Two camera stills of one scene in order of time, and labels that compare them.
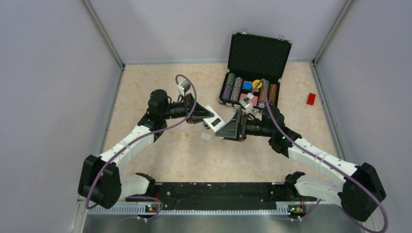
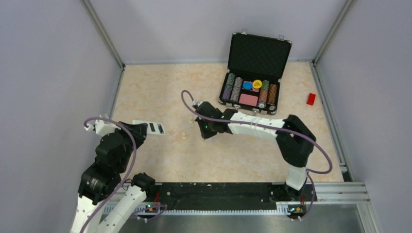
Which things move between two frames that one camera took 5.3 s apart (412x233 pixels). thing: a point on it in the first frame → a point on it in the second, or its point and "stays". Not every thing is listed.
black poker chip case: (256, 65) stays
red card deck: (254, 100) stays
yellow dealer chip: (255, 83) stays
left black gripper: (201, 113) → (139, 130)
